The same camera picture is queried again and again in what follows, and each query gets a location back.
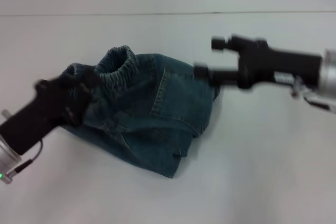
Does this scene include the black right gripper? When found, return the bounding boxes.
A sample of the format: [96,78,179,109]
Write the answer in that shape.
[193,34,323,89]

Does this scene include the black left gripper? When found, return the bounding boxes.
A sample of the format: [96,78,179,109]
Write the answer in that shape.
[0,70,102,156]

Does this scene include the blue denim shorts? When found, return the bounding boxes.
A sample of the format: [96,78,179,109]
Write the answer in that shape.
[61,45,222,180]

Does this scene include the grey left wrist cable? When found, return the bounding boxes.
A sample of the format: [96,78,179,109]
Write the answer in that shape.
[14,139,45,177]

